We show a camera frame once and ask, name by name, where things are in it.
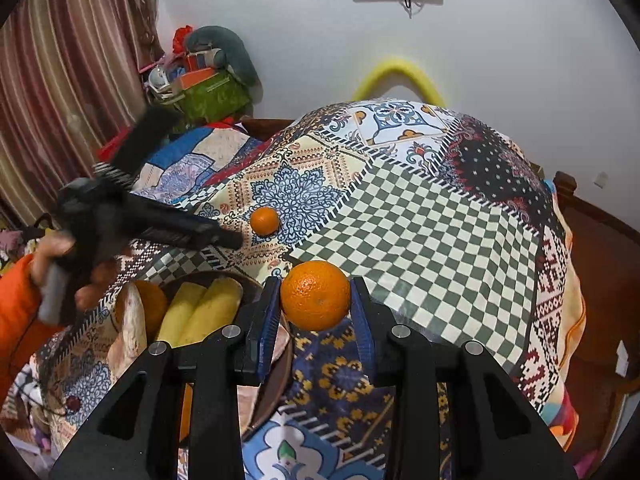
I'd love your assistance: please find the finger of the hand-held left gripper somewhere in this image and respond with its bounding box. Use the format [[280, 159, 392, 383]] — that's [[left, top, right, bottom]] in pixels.
[[125, 194, 244, 252]]

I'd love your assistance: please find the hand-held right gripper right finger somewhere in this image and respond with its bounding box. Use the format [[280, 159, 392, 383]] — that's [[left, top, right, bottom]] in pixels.
[[350, 276, 578, 480]]

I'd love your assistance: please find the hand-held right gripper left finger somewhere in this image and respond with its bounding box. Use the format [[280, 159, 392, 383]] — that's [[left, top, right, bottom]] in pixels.
[[48, 276, 283, 480]]

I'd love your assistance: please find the large orange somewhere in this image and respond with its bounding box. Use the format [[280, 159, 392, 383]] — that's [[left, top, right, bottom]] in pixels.
[[280, 260, 352, 332]]

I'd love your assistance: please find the peeled banana piece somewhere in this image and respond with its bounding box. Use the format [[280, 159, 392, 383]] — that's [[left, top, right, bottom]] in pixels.
[[175, 277, 244, 348], [155, 281, 208, 346]]

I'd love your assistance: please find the small orange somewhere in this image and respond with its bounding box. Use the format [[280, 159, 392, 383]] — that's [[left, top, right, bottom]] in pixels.
[[250, 206, 281, 237]]

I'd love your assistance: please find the round brown plate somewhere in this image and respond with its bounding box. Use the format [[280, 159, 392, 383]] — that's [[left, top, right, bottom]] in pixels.
[[157, 270, 296, 441]]

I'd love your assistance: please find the brown bread roll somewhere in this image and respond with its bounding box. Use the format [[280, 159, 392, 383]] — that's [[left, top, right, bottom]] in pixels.
[[116, 282, 148, 361]]

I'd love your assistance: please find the person's left forearm orange sleeve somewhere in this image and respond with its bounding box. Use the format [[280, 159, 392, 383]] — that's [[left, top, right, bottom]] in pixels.
[[0, 252, 66, 386]]

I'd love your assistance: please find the person's left hand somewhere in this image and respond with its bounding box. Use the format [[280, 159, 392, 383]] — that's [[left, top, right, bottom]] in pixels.
[[35, 232, 122, 312]]

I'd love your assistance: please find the red flat box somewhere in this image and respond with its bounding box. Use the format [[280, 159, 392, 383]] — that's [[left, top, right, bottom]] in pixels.
[[97, 127, 131, 161]]

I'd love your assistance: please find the patchwork printed blanket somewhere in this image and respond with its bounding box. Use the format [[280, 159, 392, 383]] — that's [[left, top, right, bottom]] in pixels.
[[0, 100, 586, 480]]

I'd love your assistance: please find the orange box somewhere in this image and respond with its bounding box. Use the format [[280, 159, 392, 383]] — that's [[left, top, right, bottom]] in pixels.
[[180, 67, 216, 90]]

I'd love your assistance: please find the striped curtain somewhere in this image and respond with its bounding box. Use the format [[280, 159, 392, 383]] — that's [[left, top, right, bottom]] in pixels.
[[0, 0, 166, 231]]

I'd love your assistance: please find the yellow foam hoop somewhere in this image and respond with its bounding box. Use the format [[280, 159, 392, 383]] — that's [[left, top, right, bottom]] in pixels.
[[352, 58, 445, 108]]

